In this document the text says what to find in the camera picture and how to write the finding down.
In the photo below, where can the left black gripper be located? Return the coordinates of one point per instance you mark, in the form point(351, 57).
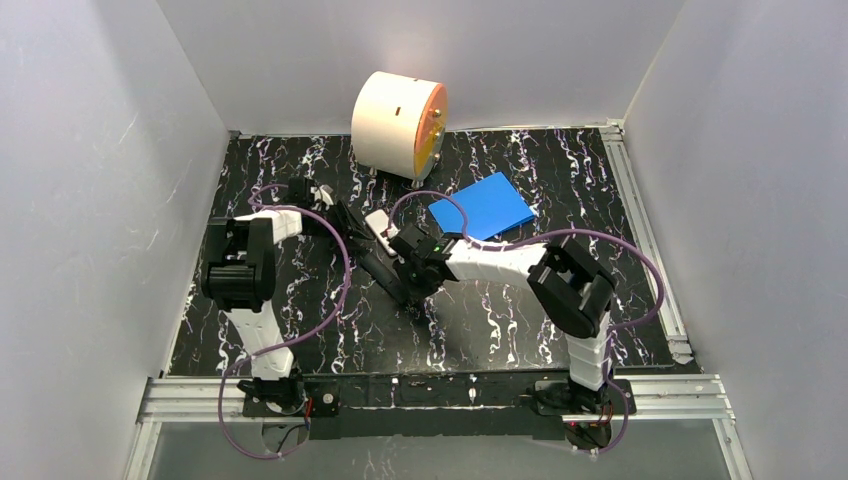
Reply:
point(357, 240)

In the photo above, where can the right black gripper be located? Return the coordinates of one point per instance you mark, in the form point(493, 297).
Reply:
point(398, 288)

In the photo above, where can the white remote control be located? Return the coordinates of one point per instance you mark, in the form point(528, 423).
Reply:
point(378, 223)

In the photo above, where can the black remote control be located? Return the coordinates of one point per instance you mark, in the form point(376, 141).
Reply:
point(383, 275)

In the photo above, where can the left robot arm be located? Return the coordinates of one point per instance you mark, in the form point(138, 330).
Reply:
point(239, 269)

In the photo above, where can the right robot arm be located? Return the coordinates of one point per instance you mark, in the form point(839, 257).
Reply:
point(573, 289)

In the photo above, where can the blue foam pad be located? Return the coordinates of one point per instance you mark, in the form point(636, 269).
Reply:
point(493, 206)

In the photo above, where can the white cylinder orange face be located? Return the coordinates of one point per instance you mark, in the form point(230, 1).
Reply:
point(398, 125)

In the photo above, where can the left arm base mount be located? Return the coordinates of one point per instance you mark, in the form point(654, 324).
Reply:
point(290, 397)

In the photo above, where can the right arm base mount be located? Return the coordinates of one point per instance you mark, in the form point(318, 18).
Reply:
point(566, 397)

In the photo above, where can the aluminium frame rail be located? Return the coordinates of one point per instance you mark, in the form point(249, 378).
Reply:
point(667, 395)

